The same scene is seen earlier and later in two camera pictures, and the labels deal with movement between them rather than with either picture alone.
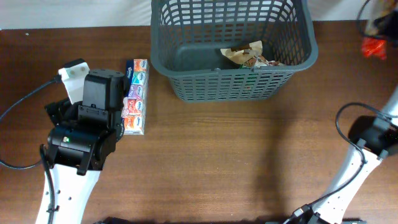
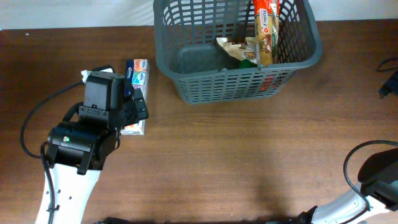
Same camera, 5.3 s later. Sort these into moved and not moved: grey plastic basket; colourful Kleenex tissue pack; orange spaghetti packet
Moved: orange spaghetti packet
Not moved: colourful Kleenex tissue pack; grey plastic basket
